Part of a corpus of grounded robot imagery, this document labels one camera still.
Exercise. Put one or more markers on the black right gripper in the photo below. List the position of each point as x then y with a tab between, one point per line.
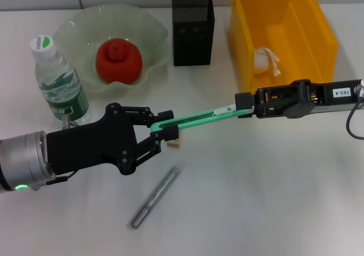
327	94

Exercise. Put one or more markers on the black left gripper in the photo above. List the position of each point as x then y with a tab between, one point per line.
91	148

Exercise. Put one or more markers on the mint green utility knife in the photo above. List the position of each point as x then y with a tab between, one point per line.
204	121

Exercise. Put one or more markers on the white paper ball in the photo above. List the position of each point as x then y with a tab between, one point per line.
263	62

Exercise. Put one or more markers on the grey glitter pen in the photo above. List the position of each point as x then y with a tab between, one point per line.
156	196

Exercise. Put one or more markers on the red-orange toy orange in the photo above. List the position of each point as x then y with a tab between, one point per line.
119	62

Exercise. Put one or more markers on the clear green-label water bottle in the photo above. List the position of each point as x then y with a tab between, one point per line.
59	91

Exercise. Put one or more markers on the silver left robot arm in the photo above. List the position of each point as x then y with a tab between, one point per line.
25	162

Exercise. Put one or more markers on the beige barcode eraser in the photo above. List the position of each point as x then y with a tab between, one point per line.
174	144

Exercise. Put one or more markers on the black mesh pen holder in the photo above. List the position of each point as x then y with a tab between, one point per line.
193	34

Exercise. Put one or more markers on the green glass fruit plate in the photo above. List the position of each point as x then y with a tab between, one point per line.
79	39

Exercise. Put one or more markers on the yellow plastic bin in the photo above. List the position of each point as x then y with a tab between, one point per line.
298	25

